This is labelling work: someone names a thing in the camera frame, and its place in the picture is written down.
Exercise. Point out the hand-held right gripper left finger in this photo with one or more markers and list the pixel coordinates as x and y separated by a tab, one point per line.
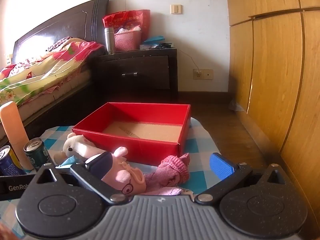
100	166

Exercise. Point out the blue drink can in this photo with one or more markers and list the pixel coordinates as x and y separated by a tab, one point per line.
8	165

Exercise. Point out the orange plastic bottle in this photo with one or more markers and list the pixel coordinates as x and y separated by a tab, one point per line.
15	130

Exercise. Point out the red plastic bag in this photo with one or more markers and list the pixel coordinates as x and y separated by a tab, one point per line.
125	17

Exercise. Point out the green drink can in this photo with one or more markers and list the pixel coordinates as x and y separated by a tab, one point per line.
37	155

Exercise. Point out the wall power outlet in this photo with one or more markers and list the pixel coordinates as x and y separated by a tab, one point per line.
203	74

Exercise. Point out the dark wooden headboard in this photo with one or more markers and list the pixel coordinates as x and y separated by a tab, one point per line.
62	22

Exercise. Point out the pink pig plush toy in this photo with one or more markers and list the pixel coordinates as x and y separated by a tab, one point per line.
120	175

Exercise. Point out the red cardboard box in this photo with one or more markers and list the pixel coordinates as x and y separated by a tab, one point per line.
155	150

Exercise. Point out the clear plastic bag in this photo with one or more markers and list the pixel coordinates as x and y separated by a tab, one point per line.
236	105

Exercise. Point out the pink knitted garment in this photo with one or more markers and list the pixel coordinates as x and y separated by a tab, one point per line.
170	170

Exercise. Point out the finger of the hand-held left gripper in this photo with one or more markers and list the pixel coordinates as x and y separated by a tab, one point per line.
71	160

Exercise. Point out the wall light switch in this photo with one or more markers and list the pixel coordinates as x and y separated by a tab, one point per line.
176	9

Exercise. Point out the blue paper plane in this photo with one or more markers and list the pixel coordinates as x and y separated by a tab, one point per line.
155	39

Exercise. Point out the pink plastic basket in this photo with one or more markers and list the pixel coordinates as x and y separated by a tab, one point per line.
127	41

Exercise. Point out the bed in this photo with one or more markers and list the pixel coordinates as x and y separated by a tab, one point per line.
57	105

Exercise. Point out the wooden wardrobe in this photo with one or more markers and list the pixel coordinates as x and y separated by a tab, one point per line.
275	67

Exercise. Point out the white bunny plush toy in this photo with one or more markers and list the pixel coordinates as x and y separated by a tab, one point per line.
72	143

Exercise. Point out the blue checkered tablecloth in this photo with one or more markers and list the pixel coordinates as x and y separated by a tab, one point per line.
200	140

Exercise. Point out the light blue packet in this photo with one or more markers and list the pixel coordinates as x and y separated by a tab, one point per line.
147	46

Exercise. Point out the dark wooden nightstand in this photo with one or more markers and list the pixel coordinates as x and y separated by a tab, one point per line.
140	70

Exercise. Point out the steel thermos flask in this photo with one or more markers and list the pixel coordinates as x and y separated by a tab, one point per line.
109	41

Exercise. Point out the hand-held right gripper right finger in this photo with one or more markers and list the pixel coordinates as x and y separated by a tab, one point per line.
221	166

